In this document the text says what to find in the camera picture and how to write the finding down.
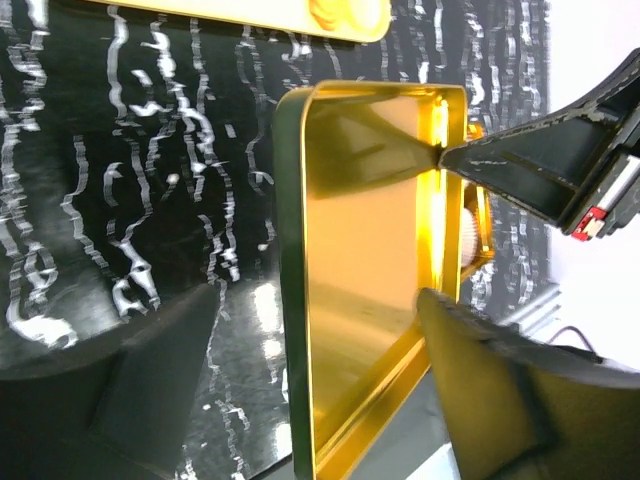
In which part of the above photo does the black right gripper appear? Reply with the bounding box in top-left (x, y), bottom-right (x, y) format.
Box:
top-left (439, 50), bottom-right (639, 242)

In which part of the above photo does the yellow plastic tray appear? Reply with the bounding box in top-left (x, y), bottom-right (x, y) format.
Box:
top-left (114, 0), bottom-right (391, 43)

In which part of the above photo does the white paper cup front left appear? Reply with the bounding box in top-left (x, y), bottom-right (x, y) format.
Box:
top-left (460, 208), bottom-right (480, 268)

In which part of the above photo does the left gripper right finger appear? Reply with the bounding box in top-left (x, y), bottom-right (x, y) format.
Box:
top-left (417, 289), bottom-right (639, 479)

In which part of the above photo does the gold cookie tin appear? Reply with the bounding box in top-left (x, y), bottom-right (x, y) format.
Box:
top-left (461, 180), bottom-right (495, 281)

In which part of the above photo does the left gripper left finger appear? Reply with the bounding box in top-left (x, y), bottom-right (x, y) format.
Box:
top-left (1, 284), bottom-right (220, 479)

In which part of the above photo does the gold tin lid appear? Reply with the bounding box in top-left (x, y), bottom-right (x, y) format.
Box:
top-left (272, 80), bottom-right (467, 479)

